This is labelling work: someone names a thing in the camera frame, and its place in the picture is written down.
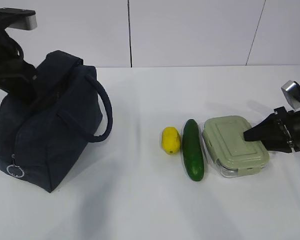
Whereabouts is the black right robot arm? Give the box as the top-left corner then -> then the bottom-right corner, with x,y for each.
243,94 -> 300,153

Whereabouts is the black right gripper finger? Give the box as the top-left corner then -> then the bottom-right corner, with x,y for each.
243,113 -> 284,142
261,140 -> 293,153

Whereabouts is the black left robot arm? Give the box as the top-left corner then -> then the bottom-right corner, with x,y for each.
0,7 -> 38,104

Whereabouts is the glass container with green lid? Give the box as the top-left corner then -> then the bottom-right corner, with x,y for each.
202,115 -> 270,178

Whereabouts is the yellow lemon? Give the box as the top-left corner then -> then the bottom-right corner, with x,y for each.
161,126 -> 181,155

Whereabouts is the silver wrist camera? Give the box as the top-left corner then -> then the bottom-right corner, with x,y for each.
281,80 -> 300,110
0,7 -> 38,31

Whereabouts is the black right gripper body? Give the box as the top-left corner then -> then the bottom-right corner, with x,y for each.
274,106 -> 300,153

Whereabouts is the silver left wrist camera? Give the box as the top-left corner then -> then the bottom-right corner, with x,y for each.
0,7 -> 38,31

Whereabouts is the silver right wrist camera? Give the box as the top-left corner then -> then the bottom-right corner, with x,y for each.
281,80 -> 300,110

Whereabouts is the green cucumber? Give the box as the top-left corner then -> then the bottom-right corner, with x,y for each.
182,119 -> 205,182

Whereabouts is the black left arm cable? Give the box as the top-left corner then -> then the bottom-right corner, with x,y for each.
4,32 -> 26,63

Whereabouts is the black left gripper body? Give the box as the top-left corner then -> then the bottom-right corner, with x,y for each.
0,56 -> 38,102

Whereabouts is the dark navy fabric lunch bag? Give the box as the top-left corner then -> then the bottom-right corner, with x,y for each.
0,50 -> 113,192

